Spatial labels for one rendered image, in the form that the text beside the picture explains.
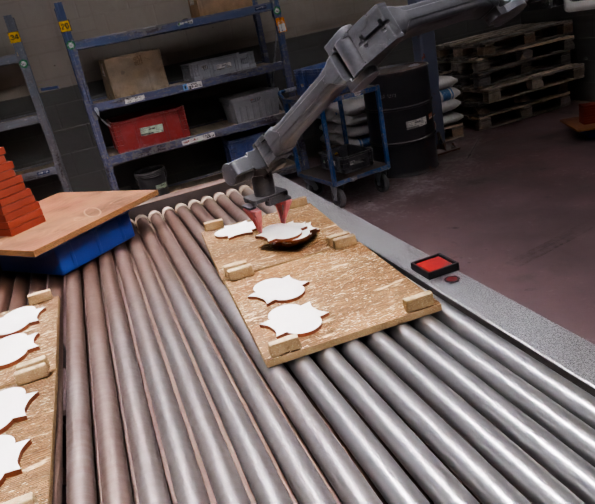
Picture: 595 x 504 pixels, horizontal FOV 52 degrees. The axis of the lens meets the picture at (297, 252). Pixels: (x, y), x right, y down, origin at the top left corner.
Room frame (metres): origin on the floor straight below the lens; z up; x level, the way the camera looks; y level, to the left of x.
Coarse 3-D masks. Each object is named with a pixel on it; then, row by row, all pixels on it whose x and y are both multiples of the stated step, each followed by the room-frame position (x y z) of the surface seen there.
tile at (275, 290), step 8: (264, 280) 1.26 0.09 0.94; (272, 280) 1.25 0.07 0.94; (280, 280) 1.25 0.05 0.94; (288, 280) 1.24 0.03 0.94; (296, 280) 1.23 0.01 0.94; (256, 288) 1.23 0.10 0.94; (264, 288) 1.22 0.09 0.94; (272, 288) 1.21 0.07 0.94; (280, 288) 1.20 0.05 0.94; (288, 288) 1.19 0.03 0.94; (296, 288) 1.19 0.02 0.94; (248, 296) 1.20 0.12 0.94; (256, 296) 1.19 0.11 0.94; (264, 296) 1.18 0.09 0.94; (272, 296) 1.17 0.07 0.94; (280, 296) 1.16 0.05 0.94; (288, 296) 1.16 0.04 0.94; (296, 296) 1.15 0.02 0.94
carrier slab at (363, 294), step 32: (320, 256) 1.36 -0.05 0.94; (352, 256) 1.32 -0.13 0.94; (320, 288) 1.18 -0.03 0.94; (352, 288) 1.15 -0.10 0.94; (384, 288) 1.12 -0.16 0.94; (416, 288) 1.09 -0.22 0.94; (256, 320) 1.09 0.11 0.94; (352, 320) 1.01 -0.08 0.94; (384, 320) 0.99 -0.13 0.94; (288, 352) 0.94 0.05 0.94
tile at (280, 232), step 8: (272, 224) 1.55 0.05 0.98; (280, 224) 1.53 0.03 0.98; (288, 224) 1.52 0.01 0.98; (296, 224) 1.51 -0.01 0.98; (264, 232) 1.50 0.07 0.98; (272, 232) 1.48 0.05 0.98; (280, 232) 1.47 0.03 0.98; (288, 232) 1.46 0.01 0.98; (296, 232) 1.45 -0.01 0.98; (272, 240) 1.43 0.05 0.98; (280, 240) 1.42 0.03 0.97; (288, 240) 1.42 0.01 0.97
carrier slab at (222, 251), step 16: (304, 208) 1.76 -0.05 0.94; (320, 224) 1.59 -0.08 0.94; (208, 240) 1.65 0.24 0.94; (224, 240) 1.62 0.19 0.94; (240, 240) 1.59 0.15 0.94; (256, 240) 1.57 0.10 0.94; (320, 240) 1.47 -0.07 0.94; (224, 256) 1.49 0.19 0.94; (240, 256) 1.47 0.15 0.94; (256, 256) 1.45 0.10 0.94; (272, 256) 1.42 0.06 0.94; (288, 256) 1.40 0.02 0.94; (304, 256) 1.38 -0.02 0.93
